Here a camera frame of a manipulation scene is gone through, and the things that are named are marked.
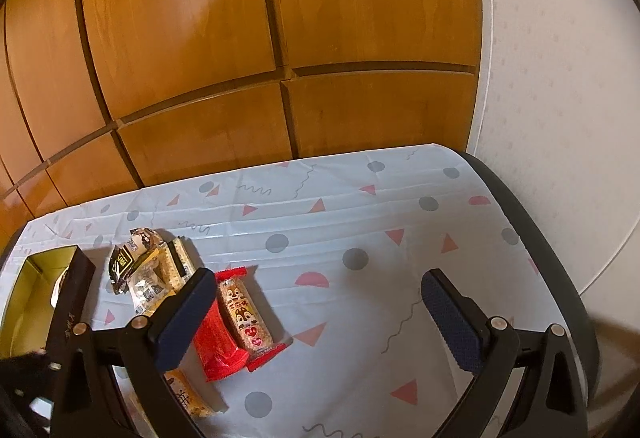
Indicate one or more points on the wooden wardrobe doors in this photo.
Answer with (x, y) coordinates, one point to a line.
(250, 18)

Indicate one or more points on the dark box with gold inside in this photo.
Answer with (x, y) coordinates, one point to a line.
(70, 293)

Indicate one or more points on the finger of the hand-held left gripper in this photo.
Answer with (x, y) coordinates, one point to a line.
(22, 365)

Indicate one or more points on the white patterned tablecloth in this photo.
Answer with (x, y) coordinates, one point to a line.
(350, 218)

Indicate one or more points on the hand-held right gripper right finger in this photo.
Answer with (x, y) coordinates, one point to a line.
(450, 318)

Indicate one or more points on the clear white snack packet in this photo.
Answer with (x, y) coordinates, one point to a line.
(147, 290)

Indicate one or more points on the yellow snack packet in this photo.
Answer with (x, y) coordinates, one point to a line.
(192, 398)

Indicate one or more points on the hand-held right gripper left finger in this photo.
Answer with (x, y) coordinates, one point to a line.
(182, 323)

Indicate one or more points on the plain red snack packet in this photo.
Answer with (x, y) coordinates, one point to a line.
(215, 343)

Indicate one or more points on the dark gold-label snack packet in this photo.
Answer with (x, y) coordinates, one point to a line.
(122, 265)

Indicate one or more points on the cartoon rice bar packet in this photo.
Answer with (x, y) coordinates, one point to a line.
(245, 318)

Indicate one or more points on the brown snack packet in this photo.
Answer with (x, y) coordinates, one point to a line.
(145, 240)

